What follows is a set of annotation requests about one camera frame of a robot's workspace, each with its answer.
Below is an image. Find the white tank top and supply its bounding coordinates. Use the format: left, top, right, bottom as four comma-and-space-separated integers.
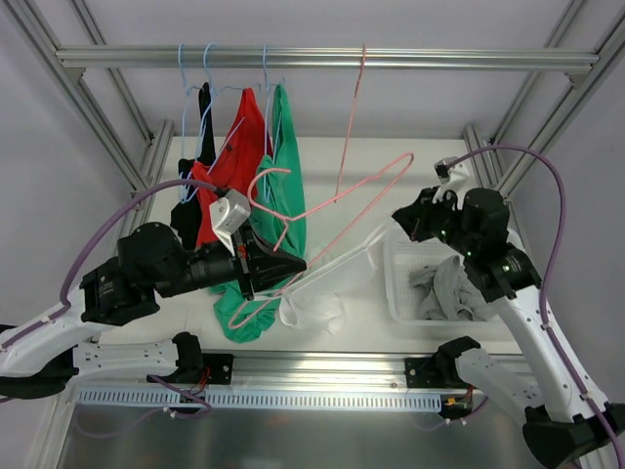
278, 218, 394, 335

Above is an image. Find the grey tank top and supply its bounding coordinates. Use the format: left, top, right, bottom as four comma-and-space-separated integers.
409, 255, 496, 321

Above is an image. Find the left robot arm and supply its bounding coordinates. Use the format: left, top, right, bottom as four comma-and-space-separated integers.
1, 222, 307, 400

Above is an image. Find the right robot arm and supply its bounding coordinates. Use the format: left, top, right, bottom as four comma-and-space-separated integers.
393, 187, 624, 468

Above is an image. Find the black tank top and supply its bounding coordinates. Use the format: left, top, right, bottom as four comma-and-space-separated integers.
170, 82, 216, 249

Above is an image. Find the green tank top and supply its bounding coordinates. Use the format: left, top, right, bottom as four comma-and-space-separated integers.
211, 83, 306, 343

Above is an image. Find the blue hanger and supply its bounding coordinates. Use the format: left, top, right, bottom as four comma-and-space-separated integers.
198, 43, 234, 166
262, 44, 273, 200
177, 43, 204, 204

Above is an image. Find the blue hanger leftmost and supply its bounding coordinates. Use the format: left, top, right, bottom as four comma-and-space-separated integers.
177, 43, 204, 204

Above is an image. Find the red tank top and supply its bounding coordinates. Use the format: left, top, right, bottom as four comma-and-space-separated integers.
188, 87, 272, 245

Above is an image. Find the white plastic basket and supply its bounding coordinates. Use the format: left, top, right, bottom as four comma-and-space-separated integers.
382, 225, 503, 327

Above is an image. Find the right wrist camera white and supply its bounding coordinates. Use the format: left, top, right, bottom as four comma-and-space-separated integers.
433, 157, 470, 203

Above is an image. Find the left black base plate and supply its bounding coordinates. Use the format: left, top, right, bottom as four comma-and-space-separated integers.
160, 352, 234, 385

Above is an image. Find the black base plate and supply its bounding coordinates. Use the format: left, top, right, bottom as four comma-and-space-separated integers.
160, 352, 234, 385
403, 356, 453, 389

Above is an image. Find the front aluminium rail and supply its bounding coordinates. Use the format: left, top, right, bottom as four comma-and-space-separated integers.
55, 346, 538, 388

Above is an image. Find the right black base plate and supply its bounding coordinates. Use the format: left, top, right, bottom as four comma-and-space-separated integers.
403, 356, 453, 389

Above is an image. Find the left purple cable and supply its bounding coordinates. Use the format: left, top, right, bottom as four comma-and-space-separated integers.
0, 178, 219, 420

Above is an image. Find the white slotted cable duct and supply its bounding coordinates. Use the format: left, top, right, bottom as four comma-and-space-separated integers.
76, 387, 443, 413

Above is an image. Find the aluminium hanging rail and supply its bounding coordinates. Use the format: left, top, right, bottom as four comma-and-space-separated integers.
56, 45, 600, 72

